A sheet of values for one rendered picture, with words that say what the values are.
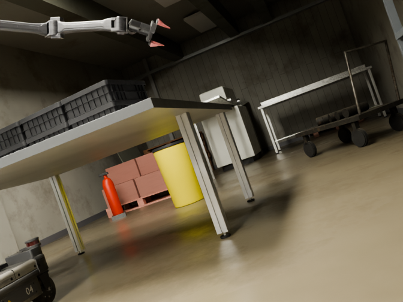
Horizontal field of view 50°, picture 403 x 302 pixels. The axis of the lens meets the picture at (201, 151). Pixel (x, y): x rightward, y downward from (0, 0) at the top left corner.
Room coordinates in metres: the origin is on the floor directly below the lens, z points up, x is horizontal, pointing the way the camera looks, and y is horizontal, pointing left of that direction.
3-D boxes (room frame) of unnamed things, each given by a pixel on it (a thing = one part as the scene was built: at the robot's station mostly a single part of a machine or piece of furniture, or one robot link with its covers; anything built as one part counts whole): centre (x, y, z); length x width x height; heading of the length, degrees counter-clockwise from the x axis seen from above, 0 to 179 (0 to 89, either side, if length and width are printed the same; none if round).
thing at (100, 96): (2.32, 0.38, 0.87); 0.40 x 0.30 x 0.11; 157
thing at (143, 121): (2.58, 0.67, 0.35); 1.60 x 1.60 x 0.70; 75
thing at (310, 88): (7.15, -2.07, 0.46); 1.83 x 0.67 x 0.91; 75
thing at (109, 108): (2.32, 0.38, 0.76); 0.40 x 0.30 x 0.12; 157
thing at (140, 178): (6.37, 0.96, 0.34); 1.12 x 0.80 x 0.68; 72
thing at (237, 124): (7.64, -0.59, 0.68); 2.78 x 0.69 x 1.36; 165
